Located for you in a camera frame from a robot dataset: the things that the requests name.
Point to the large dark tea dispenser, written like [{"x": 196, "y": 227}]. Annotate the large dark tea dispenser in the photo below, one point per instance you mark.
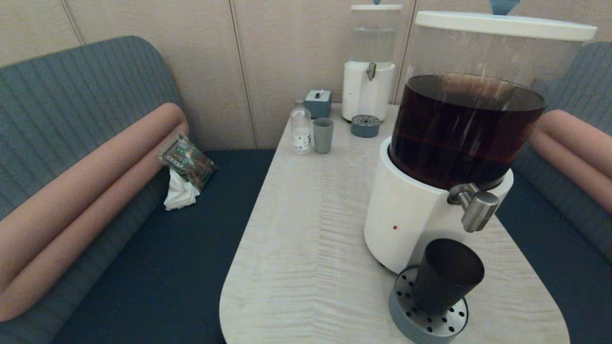
[{"x": 411, "y": 215}]

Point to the black plastic cup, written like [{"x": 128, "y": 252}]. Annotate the black plastic cup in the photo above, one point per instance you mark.
[{"x": 444, "y": 282}]

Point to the small clear water dispenser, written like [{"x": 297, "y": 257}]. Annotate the small clear water dispenser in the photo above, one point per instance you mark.
[{"x": 366, "y": 95}]

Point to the clear plastic bottle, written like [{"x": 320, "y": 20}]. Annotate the clear plastic bottle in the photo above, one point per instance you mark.
[{"x": 301, "y": 131}]

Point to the crumpled white tissue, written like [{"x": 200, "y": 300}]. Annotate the crumpled white tissue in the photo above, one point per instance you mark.
[{"x": 180, "y": 193}]

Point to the grey-blue tissue box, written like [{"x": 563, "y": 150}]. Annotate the grey-blue tissue box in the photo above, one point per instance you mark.
[{"x": 318, "y": 105}]

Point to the large grey perforated drip tray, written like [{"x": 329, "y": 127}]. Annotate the large grey perforated drip tray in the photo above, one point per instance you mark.
[{"x": 405, "y": 320}]

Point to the small white dispenser lid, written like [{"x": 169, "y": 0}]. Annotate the small white dispenser lid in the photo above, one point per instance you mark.
[{"x": 377, "y": 7}]

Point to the small silver dispenser tap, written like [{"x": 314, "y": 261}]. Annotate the small silver dispenser tap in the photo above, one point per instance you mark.
[{"x": 371, "y": 71}]

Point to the large silver dispenser tap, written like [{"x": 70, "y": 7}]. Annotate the large silver dispenser tap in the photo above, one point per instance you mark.
[{"x": 478, "y": 210}]

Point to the small grey perforated drip tray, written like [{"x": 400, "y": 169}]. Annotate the small grey perforated drip tray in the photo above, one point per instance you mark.
[{"x": 366, "y": 126}]

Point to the green snack packet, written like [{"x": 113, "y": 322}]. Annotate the green snack packet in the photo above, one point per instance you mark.
[{"x": 189, "y": 160}]

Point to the pink cylindrical bolster cushion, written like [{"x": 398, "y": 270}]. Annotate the pink cylindrical bolster cushion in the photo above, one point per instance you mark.
[
  {"x": 95, "y": 167},
  {"x": 573, "y": 162},
  {"x": 583, "y": 131},
  {"x": 71, "y": 248}
]

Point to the large white dispenser lid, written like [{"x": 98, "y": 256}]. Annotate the large white dispenser lid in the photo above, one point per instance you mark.
[{"x": 502, "y": 26}]

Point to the grey plastic cup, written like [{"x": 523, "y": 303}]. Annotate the grey plastic cup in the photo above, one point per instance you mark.
[{"x": 323, "y": 136}]

